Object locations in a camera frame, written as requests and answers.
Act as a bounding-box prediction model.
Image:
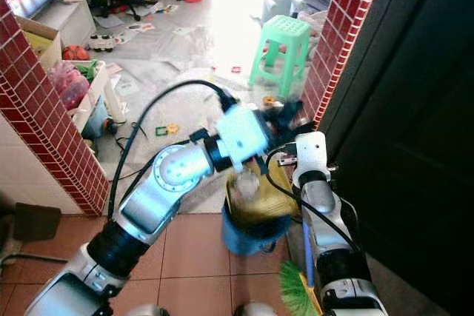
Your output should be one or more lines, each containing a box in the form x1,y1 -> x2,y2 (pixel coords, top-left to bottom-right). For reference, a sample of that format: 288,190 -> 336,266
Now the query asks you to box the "green broom with blue handle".
278,216 -> 325,316

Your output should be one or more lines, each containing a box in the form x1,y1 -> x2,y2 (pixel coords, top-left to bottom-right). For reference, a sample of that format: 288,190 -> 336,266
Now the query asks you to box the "green plastic stool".
247,15 -> 313,99

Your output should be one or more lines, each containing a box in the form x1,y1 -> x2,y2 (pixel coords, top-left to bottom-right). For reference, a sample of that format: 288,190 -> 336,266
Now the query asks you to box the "blue bin with yellow bag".
220,159 -> 301,257

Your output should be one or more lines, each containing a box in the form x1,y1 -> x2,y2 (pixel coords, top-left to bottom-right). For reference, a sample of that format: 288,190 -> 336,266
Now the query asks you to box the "white toy crate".
48,59 -> 119,135

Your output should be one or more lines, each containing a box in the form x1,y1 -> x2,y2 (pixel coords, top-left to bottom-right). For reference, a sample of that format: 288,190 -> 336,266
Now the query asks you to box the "brown cardboard box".
21,17 -> 64,73

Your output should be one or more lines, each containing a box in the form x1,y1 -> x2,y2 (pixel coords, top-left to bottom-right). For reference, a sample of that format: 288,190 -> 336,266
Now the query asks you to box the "black and white toy car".
90,33 -> 116,53

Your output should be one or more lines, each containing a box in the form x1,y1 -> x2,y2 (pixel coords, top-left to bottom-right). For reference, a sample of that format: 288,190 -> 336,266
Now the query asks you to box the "dark flat dustpan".
12,202 -> 62,242

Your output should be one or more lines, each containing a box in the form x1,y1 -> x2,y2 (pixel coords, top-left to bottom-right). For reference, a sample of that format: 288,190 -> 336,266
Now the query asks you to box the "pink plastic bag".
47,61 -> 91,111

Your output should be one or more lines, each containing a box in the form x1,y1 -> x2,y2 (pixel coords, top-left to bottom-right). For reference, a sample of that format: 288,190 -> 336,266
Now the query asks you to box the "white television cabinet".
37,0 -> 98,52

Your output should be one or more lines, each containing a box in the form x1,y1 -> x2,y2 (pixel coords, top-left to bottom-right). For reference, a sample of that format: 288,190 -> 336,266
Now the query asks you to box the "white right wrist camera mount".
292,132 -> 331,184

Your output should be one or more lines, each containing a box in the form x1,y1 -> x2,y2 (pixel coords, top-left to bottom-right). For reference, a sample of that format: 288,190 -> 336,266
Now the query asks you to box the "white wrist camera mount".
292,132 -> 331,184
216,104 -> 272,170

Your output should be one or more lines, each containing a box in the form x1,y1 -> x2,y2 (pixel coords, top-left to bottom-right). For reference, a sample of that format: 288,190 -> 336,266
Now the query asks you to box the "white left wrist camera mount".
216,104 -> 272,170

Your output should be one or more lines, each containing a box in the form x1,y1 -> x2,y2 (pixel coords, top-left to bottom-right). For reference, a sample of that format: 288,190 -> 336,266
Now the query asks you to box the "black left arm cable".
107,79 -> 239,222

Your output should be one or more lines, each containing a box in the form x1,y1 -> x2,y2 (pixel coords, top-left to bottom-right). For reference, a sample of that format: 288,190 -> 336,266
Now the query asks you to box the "black floor cable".
0,252 -> 61,268

